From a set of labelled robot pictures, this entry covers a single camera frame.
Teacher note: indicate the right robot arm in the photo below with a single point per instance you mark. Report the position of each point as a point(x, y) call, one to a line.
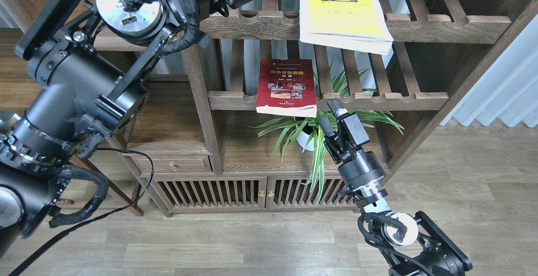
point(412, 245)

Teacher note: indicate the white curtain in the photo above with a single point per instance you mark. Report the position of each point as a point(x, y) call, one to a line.
point(508, 90)

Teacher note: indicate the green spider plant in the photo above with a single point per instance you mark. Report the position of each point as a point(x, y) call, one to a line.
point(291, 129)

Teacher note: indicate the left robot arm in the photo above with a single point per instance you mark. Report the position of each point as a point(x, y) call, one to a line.
point(90, 57)

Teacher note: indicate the yellow cover book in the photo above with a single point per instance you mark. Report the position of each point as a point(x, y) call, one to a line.
point(357, 25)

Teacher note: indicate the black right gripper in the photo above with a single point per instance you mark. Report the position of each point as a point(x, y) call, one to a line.
point(345, 145)

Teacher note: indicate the wooden side table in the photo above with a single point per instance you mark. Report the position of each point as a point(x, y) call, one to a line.
point(18, 91)

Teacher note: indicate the dark wooden bookshelf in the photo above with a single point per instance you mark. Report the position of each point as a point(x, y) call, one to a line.
point(196, 118)

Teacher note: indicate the red cover book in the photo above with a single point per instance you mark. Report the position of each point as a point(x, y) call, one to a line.
point(286, 88)

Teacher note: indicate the white plant pot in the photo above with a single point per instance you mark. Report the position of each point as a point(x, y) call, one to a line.
point(303, 135)

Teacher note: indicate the brass drawer knob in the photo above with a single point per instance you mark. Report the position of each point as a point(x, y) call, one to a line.
point(173, 167)

